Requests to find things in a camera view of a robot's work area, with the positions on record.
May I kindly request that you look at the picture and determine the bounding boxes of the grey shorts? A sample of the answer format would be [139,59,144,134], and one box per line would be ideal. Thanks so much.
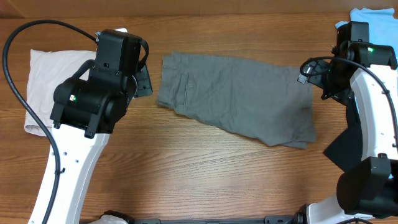
[157,52,316,149]

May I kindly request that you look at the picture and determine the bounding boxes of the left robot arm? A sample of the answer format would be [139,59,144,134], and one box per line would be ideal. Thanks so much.
[29,29,153,223]

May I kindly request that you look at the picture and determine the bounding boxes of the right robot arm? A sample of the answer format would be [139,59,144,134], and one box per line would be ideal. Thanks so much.
[292,22,397,223]

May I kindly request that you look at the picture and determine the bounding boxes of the light blue printed t-shirt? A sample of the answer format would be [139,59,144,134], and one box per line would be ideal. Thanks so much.
[349,8,398,58]

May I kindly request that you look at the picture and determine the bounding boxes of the black garment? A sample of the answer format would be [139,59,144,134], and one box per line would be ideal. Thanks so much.
[323,100,363,172]

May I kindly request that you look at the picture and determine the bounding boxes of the folded beige shorts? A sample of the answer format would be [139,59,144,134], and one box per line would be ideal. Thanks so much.
[26,49,96,129]

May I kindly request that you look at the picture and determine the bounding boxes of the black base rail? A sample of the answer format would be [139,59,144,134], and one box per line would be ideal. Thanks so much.
[134,215,294,224]

